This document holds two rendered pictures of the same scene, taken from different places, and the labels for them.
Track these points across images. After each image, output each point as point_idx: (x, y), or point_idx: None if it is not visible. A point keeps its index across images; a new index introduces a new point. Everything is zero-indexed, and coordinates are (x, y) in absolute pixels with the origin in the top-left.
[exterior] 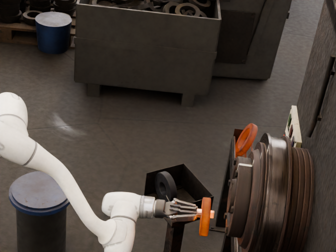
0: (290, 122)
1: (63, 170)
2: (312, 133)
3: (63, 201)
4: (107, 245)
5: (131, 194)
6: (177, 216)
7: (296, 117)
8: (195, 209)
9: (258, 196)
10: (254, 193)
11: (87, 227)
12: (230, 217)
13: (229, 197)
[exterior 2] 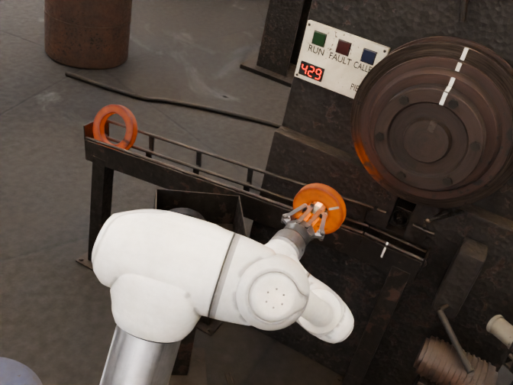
0: (325, 40)
1: None
2: (440, 21)
3: (37, 383)
4: (337, 325)
5: (274, 246)
6: (323, 228)
7: (337, 29)
8: (313, 207)
9: (502, 108)
10: (493, 109)
11: (326, 323)
12: (422, 169)
13: (425, 144)
